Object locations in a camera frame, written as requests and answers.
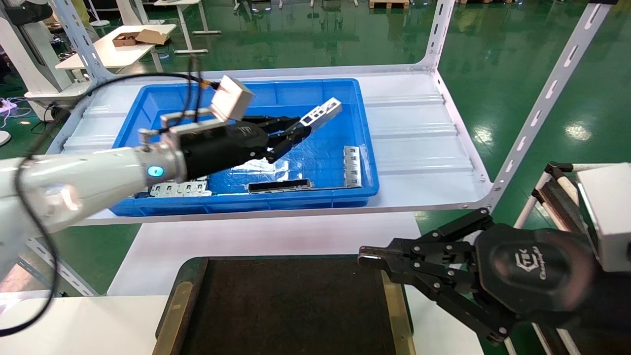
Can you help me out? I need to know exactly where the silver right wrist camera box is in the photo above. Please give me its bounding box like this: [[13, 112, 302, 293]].
[[577, 163, 631, 273]]

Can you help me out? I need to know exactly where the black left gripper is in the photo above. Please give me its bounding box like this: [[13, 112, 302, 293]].
[[180, 117, 311, 180]]

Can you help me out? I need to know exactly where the open cardboard box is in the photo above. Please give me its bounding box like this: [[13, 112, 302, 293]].
[[112, 29, 169, 47]]

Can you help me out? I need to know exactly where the clear plastic film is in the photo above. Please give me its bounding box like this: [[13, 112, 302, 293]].
[[232, 157, 291, 184]]

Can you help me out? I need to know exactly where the black container tray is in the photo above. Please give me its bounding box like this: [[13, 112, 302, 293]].
[[152, 254, 415, 355]]

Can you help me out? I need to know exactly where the grey perforated metal channel part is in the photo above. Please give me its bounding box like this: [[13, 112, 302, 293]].
[[299, 97, 343, 131]]

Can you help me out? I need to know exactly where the white machine column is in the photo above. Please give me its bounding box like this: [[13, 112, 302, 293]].
[[0, 0, 92, 107]]

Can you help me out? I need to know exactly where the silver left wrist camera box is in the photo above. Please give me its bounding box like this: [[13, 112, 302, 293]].
[[210, 75, 254, 122]]

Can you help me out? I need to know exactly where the white slotted metal shelf rack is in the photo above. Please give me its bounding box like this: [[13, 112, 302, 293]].
[[20, 0, 617, 296]]

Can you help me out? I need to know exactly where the grey slotted metal bracket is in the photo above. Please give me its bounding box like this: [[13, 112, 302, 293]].
[[343, 146, 363, 189], [149, 180, 212, 198]]

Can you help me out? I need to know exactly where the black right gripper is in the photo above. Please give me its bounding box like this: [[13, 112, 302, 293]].
[[358, 208, 597, 346]]

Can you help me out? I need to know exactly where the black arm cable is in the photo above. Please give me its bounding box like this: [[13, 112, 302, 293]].
[[0, 53, 220, 338]]

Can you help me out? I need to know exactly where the dark open metal channel part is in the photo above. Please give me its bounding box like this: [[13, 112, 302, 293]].
[[248, 178, 313, 194]]

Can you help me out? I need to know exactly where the black cable reel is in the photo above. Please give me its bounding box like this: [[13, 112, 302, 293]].
[[48, 105, 72, 125]]

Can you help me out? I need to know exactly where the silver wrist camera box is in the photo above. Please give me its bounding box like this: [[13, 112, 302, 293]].
[[577, 163, 631, 273], [210, 75, 254, 122]]

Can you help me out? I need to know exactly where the white desk with box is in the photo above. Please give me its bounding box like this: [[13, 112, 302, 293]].
[[54, 24, 177, 74]]

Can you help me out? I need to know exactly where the white desk with T-legs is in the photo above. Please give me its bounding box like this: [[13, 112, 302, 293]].
[[154, 0, 222, 55]]

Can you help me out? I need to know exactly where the blue plastic bin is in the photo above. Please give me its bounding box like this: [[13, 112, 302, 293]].
[[109, 78, 380, 217]]

